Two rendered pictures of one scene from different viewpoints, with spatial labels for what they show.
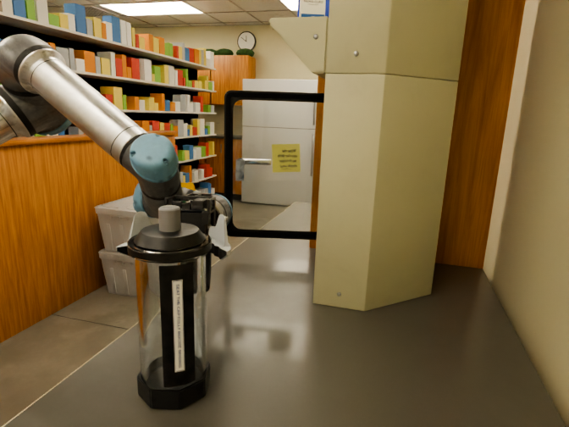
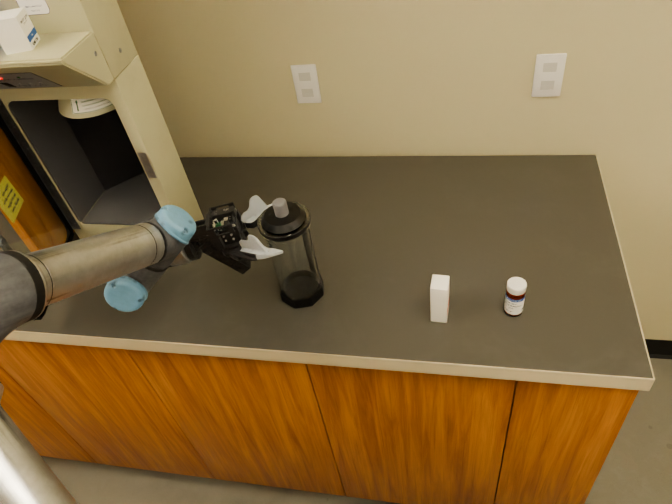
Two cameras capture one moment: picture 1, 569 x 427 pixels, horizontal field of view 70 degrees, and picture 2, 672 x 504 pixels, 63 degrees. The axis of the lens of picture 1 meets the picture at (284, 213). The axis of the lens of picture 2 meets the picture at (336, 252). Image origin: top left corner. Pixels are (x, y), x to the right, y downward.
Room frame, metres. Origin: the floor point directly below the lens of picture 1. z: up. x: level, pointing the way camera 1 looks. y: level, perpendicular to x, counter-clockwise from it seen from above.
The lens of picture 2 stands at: (0.40, 0.99, 1.87)
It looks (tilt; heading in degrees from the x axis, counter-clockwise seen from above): 44 degrees down; 272
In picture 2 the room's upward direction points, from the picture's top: 11 degrees counter-clockwise
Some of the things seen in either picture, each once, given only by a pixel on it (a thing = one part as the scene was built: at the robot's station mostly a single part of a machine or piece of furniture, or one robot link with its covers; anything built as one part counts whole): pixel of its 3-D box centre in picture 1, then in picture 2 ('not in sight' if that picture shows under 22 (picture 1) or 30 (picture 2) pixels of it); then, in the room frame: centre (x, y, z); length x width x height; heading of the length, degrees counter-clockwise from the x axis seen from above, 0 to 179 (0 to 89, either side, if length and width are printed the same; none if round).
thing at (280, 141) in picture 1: (279, 168); (13, 213); (1.11, 0.02, 1.19); 0.30 x 0.01 x 0.40; 90
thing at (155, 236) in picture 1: (170, 231); (282, 214); (0.52, 0.15, 1.18); 0.09 x 0.09 x 0.07
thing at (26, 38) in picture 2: (312, 13); (15, 31); (0.93, -0.04, 1.54); 0.05 x 0.05 x 0.06; 2
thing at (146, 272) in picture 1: (173, 313); (293, 255); (0.52, 0.15, 1.06); 0.11 x 0.11 x 0.21
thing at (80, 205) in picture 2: not in sight; (116, 138); (0.93, -0.23, 1.19); 0.26 x 0.24 x 0.35; 165
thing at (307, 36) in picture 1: (314, 57); (17, 73); (0.98, -0.05, 1.46); 0.32 x 0.11 x 0.10; 165
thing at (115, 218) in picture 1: (145, 222); not in sight; (3.01, 1.06, 0.49); 0.60 x 0.42 x 0.33; 165
